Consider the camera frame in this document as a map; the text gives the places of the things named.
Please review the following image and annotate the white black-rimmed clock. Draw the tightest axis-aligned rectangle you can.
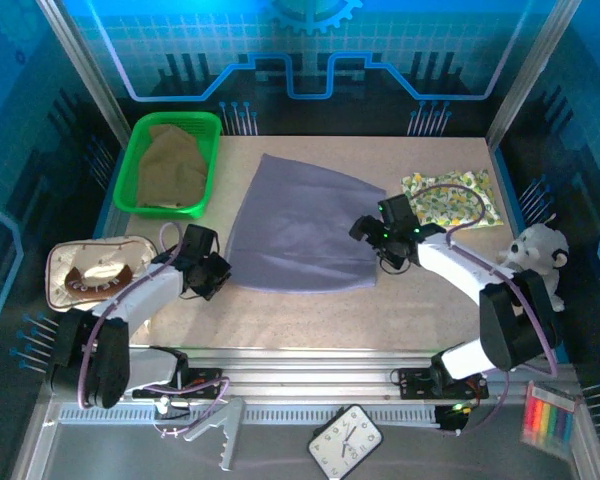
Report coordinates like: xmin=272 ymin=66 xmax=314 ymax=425
xmin=307 ymin=403 xmax=385 ymax=480

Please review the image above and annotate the lavender skirt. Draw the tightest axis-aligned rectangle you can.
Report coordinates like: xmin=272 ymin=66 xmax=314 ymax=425
xmin=224 ymin=152 xmax=387 ymax=295

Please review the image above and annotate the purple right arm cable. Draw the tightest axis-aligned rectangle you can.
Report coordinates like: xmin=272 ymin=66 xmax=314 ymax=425
xmin=409 ymin=183 xmax=561 ymax=437

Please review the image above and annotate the coloured marker pack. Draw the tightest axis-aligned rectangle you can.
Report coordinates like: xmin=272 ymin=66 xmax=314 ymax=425
xmin=519 ymin=380 xmax=579 ymax=461

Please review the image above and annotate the green plastic basket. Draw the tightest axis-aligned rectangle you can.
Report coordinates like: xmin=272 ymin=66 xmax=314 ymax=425
xmin=112 ymin=110 xmax=224 ymax=221

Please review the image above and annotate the aluminium frame post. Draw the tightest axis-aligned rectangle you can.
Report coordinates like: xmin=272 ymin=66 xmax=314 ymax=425
xmin=484 ymin=0 xmax=581 ymax=146
xmin=34 ymin=0 xmax=131 ymax=146

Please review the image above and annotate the cream quilted bag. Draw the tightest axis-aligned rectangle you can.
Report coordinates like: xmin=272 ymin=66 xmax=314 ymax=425
xmin=44 ymin=235 xmax=159 ymax=311

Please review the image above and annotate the grey plush toy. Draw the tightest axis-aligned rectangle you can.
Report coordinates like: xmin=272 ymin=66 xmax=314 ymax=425
xmin=497 ymin=214 xmax=571 ymax=312

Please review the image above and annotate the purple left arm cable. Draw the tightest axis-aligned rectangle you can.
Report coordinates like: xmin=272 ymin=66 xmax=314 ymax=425
xmin=77 ymin=222 xmax=231 ymax=439

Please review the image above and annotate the black controller box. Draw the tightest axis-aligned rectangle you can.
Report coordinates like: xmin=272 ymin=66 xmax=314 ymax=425
xmin=433 ymin=402 xmax=470 ymax=435

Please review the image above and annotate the khaki skirt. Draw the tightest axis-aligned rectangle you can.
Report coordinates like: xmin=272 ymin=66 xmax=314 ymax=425
xmin=137 ymin=123 xmax=209 ymax=209

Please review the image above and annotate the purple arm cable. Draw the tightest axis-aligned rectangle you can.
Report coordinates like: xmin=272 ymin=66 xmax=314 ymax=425
xmin=409 ymin=183 xmax=561 ymax=437
xmin=77 ymin=222 xmax=231 ymax=439

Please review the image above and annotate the aluminium frame rail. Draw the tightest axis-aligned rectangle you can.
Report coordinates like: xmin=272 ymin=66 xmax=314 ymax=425
xmin=44 ymin=348 xmax=581 ymax=401

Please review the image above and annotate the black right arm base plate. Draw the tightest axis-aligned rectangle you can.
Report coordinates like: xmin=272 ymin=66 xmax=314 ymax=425
xmin=396 ymin=367 xmax=490 ymax=401

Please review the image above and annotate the grey slotted cable duct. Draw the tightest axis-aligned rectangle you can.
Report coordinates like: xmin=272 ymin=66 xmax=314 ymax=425
xmin=57 ymin=405 xmax=444 ymax=427

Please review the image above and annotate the lemon print skirt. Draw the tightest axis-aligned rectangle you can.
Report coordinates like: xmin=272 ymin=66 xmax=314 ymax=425
xmin=399 ymin=169 xmax=505 ymax=230

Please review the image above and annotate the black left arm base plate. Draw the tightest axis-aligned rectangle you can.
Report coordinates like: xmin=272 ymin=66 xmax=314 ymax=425
xmin=132 ymin=367 xmax=224 ymax=401

